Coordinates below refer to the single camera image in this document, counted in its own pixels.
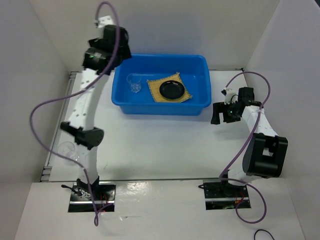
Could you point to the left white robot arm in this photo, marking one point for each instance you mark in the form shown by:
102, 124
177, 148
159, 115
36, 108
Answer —
81, 124

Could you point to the green round plate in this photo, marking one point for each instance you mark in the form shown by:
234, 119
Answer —
178, 100

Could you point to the blue plastic bin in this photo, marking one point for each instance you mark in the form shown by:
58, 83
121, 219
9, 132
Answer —
194, 73

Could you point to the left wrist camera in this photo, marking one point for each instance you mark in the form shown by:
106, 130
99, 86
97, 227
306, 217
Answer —
101, 22

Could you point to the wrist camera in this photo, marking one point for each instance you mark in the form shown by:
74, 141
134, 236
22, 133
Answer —
230, 96
101, 22

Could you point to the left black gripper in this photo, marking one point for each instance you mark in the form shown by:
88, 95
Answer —
124, 51

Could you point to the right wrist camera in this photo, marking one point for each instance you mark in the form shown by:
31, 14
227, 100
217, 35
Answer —
230, 96

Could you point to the black round bowl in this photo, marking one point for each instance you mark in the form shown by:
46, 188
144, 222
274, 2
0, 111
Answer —
172, 90

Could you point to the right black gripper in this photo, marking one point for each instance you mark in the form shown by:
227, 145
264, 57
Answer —
219, 107

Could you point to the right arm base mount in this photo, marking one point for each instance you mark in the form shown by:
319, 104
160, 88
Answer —
220, 195

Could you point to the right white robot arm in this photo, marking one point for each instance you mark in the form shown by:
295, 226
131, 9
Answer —
264, 151

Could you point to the woven bamboo placemat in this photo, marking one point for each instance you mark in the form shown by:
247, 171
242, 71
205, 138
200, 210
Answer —
155, 84

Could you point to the clear plastic cup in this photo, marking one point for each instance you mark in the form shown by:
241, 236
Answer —
134, 82
68, 150

